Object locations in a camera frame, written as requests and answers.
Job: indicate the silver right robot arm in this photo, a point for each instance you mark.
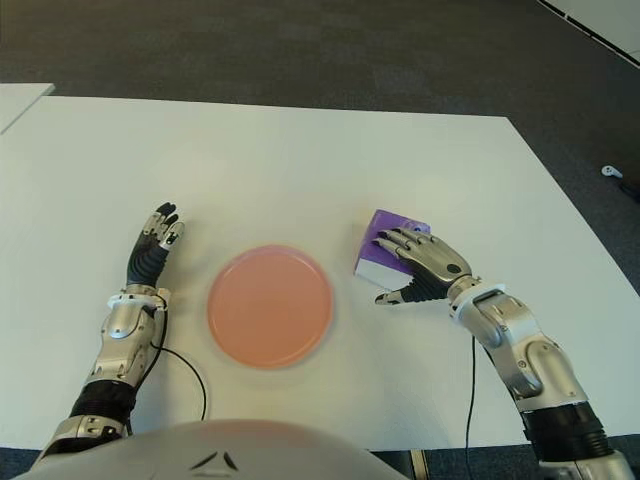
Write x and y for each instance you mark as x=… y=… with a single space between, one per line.
x=505 y=320

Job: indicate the white table leg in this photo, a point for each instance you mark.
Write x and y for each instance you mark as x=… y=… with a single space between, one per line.
x=418 y=465

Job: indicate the white handheld controller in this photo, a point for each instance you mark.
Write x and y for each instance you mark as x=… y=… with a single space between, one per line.
x=611 y=171

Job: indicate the silver robot torso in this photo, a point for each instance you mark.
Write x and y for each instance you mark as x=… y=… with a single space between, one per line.
x=210 y=450

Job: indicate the purple tissue paper pack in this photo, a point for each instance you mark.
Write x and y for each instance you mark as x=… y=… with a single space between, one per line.
x=372 y=260

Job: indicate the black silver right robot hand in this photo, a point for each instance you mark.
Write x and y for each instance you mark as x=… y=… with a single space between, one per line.
x=437 y=265

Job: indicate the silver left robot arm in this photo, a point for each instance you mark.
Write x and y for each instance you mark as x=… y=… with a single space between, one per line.
x=125 y=322

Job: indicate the white side table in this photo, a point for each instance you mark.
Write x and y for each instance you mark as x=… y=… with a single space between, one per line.
x=20 y=100

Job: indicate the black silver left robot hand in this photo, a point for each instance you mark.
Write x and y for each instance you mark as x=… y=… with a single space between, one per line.
x=145 y=262

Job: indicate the pink round plate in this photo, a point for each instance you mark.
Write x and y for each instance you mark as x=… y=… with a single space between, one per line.
x=270 y=307

